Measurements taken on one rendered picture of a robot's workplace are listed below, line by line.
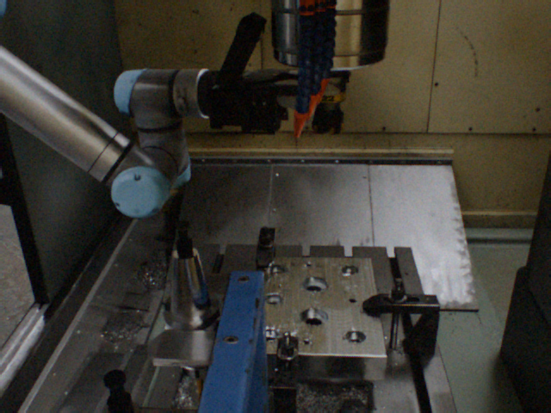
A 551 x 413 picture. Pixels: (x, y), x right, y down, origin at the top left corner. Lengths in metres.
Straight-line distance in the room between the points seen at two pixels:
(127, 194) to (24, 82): 0.20
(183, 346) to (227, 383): 0.08
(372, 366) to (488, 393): 0.56
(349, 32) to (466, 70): 1.20
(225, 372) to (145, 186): 0.34
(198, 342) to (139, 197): 0.28
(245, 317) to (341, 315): 0.41
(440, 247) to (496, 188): 0.40
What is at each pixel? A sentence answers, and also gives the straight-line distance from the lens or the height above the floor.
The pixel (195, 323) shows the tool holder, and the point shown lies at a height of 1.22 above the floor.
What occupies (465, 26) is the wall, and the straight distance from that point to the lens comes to 1.89.
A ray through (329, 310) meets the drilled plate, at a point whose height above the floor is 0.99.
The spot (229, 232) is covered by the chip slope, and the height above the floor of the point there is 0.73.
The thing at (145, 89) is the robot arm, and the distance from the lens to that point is 0.92.
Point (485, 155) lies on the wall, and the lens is 2.04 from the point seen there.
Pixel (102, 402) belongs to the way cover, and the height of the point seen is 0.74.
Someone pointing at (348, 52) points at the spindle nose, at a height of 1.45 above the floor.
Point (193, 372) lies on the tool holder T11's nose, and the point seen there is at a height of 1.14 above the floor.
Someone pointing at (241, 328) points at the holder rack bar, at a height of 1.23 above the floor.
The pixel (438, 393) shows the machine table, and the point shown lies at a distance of 1.02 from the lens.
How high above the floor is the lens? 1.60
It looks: 27 degrees down
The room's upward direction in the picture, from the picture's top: 1 degrees counter-clockwise
